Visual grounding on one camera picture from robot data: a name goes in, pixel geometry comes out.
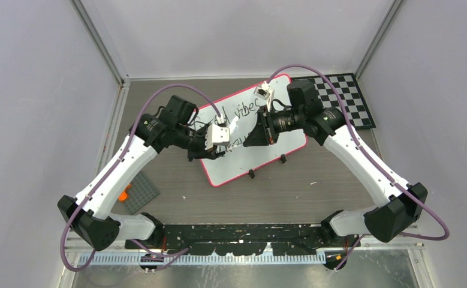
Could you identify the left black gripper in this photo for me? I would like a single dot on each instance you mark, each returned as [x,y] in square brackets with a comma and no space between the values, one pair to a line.
[202,152]

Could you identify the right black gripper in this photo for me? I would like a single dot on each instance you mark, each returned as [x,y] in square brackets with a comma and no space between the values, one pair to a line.
[264,132]

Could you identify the pink framed whiteboard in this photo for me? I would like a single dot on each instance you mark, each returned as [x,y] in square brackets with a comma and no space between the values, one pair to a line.
[248,149]

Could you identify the black whiteboard marker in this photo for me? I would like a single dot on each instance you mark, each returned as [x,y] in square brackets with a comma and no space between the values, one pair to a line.
[227,149]

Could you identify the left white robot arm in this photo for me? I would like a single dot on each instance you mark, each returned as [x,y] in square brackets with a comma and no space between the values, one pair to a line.
[89,213]

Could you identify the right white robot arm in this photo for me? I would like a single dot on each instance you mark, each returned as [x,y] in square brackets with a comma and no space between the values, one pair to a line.
[395,208]

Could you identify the grey studded baseplate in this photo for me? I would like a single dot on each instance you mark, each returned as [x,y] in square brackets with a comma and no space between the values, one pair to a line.
[142,192]

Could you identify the orange curved pipe piece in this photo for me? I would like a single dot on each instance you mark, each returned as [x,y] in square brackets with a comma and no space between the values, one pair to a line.
[124,194]

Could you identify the black white checkerboard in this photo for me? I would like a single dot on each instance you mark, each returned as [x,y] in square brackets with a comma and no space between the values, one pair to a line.
[350,93]

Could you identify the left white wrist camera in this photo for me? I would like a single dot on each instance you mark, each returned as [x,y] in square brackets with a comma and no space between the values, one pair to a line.
[217,133]

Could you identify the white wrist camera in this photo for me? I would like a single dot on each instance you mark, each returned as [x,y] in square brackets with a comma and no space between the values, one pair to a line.
[217,133]
[265,92]

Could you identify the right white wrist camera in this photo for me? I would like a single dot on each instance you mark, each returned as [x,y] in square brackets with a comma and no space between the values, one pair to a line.
[265,92]

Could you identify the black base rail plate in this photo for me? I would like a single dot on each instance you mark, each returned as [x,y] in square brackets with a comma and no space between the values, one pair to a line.
[248,239]

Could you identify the white slotted cable duct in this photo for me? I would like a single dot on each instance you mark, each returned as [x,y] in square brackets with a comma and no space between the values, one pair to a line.
[265,258]

